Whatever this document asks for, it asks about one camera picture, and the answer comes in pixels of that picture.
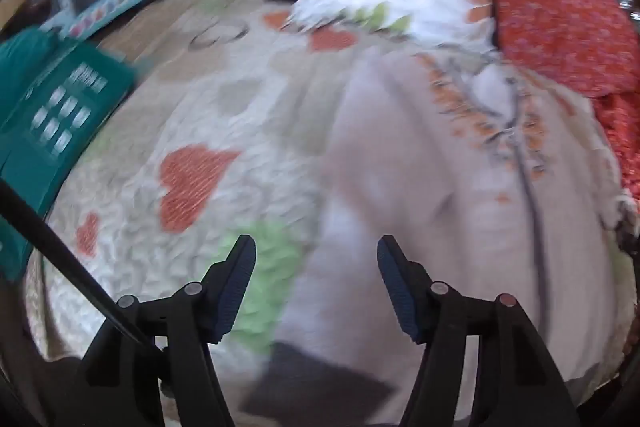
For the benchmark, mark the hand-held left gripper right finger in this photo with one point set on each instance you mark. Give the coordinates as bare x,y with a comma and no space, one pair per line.
397,292

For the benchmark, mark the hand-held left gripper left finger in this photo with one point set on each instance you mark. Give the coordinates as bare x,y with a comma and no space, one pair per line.
234,292

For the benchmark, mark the light pink small garment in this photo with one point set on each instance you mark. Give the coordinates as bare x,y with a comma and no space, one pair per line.
400,167

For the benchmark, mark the black rod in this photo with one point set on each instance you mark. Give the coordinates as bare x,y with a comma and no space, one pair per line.
55,247

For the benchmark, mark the heart print blanket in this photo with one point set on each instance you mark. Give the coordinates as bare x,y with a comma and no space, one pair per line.
150,117

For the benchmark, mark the teal plastic basket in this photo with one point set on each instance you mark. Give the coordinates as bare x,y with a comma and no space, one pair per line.
50,117

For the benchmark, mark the light blue dotted box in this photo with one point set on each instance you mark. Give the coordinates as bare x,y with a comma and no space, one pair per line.
100,9

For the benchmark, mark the red floral cloth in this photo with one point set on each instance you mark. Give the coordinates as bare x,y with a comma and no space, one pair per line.
560,17

